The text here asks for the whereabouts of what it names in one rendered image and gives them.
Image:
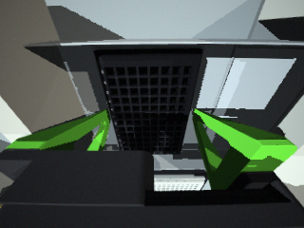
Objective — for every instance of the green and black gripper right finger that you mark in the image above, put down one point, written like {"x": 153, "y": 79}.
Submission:
{"x": 251, "y": 149}

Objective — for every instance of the white multi-well plate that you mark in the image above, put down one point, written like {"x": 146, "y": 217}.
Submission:
{"x": 178, "y": 182}

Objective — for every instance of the grey flat mat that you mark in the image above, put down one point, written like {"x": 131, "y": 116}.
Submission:
{"x": 152, "y": 19}

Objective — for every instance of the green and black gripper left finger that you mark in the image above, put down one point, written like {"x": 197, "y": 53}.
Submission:
{"x": 63, "y": 137}

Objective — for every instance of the black multi-well plate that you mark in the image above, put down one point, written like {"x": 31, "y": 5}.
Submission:
{"x": 151, "y": 107}

